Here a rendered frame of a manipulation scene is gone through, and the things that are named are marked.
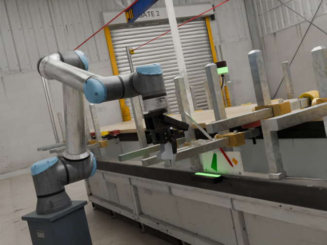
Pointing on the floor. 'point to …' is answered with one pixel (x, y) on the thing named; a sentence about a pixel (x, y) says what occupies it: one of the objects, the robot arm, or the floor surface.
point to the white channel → (178, 50)
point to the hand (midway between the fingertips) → (172, 162)
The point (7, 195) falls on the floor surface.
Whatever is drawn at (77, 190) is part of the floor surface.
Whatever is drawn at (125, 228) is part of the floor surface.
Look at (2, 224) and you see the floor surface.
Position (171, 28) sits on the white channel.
